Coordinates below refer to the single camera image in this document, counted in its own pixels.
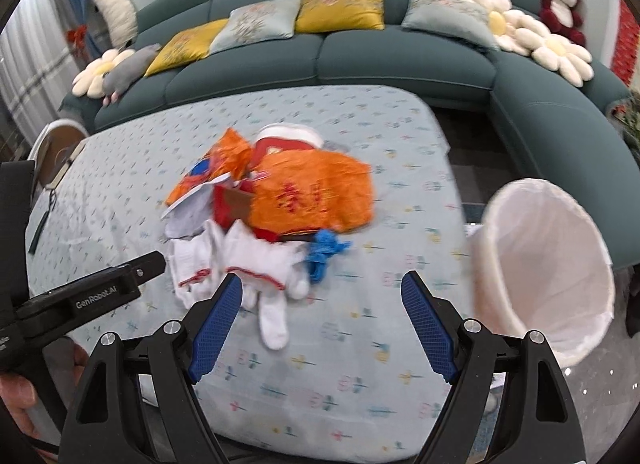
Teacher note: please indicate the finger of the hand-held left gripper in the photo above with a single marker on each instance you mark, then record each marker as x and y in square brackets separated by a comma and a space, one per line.
[150, 266]

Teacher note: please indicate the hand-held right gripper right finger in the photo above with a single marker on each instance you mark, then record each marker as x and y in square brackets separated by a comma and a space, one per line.
[427, 324]

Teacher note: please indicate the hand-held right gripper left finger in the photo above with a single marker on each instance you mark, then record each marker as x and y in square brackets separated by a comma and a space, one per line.
[217, 329]

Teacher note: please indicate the white glove with red trim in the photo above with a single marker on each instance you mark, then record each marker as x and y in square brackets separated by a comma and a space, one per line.
[192, 264]

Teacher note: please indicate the white torn wrapper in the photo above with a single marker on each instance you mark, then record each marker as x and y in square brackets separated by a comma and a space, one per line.
[192, 214]

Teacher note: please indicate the round pale bin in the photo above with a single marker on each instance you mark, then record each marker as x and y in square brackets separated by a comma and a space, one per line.
[495, 294]

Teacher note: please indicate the white plastic bag red print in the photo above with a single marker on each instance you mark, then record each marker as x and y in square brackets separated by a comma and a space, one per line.
[265, 264]

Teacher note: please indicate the orange snack packet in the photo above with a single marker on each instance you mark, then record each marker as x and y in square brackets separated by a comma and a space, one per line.
[220, 158]

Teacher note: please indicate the blue wrapper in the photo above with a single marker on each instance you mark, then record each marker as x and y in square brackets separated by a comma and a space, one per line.
[322, 249]

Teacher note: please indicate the white plastic bin liner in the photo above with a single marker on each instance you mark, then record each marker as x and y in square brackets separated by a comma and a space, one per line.
[545, 249]

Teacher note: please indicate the orange plastic bag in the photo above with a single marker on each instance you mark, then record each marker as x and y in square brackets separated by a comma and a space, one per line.
[310, 194]

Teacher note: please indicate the red and white noodle cup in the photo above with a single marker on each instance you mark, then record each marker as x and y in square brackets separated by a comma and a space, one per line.
[287, 136]

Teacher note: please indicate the person's left hand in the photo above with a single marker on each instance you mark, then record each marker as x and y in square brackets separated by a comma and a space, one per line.
[15, 396]

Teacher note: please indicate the floral light blue tablecloth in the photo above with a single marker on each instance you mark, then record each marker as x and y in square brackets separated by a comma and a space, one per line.
[325, 153]

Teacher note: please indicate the grey mouse plush toy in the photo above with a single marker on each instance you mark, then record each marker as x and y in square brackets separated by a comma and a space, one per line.
[130, 68]

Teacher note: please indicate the red curtain bow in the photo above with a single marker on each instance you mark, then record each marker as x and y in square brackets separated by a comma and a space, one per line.
[77, 38]

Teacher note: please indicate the white sheer curtain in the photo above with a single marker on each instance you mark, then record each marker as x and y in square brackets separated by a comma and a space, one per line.
[30, 58]

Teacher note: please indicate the white sheep plush toy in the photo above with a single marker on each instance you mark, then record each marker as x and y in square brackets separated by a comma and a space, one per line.
[117, 13]

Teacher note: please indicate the teal corner sofa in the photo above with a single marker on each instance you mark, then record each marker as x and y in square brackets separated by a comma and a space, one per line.
[400, 61]

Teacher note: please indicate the light blue embroidered cushion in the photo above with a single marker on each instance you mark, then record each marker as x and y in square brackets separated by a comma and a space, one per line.
[445, 16]
[255, 21]

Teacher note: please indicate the potted flowering plant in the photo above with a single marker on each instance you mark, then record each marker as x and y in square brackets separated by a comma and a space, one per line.
[629, 118]

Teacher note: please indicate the large yellow embroidered cushion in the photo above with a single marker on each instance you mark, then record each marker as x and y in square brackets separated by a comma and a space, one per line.
[340, 6]

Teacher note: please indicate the red bear plush toy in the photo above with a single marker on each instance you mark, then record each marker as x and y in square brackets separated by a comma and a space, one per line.
[547, 13]

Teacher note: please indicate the red paper wall decoration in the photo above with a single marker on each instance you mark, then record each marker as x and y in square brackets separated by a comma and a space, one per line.
[627, 43]

